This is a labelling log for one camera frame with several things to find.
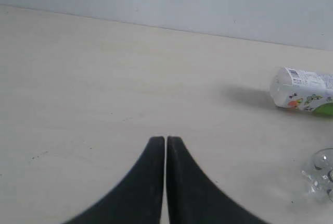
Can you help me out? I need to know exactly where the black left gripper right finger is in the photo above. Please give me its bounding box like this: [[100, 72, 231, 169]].
[[166, 136, 265, 223]]

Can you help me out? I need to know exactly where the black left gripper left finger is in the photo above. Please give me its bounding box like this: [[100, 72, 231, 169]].
[[66, 136, 164, 223]]

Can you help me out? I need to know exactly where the clear bottle red label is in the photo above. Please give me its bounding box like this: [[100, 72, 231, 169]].
[[301, 147, 332, 202]]

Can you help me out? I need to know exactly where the clear bottle white cartoon label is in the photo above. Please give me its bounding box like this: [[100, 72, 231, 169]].
[[270, 67, 332, 116]]

